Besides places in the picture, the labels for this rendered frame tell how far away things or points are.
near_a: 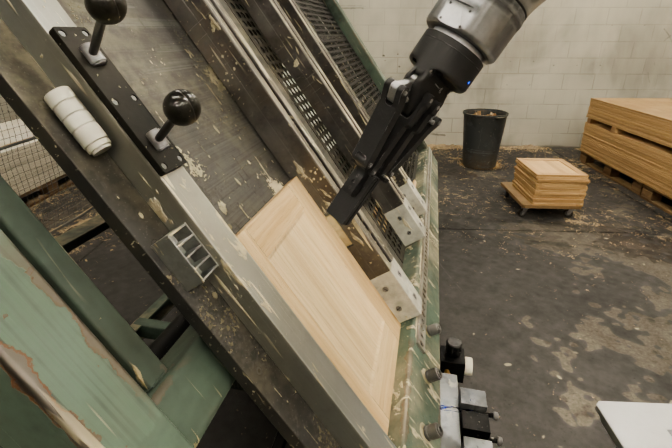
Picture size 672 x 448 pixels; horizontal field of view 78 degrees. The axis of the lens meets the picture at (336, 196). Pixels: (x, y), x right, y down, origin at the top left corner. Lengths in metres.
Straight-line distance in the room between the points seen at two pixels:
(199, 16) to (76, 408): 0.69
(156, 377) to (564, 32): 6.22
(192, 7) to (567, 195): 3.55
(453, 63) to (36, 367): 0.44
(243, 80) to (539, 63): 5.68
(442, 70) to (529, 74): 5.86
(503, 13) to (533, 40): 5.81
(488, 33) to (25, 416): 0.51
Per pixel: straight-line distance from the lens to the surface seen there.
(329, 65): 1.40
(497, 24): 0.47
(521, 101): 6.34
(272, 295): 0.59
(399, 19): 5.89
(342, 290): 0.81
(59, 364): 0.39
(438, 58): 0.46
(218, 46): 0.88
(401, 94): 0.43
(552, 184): 3.93
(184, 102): 0.45
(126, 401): 0.41
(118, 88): 0.58
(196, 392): 0.57
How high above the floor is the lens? 1.50
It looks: 21 degrees down
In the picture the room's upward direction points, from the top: straight up
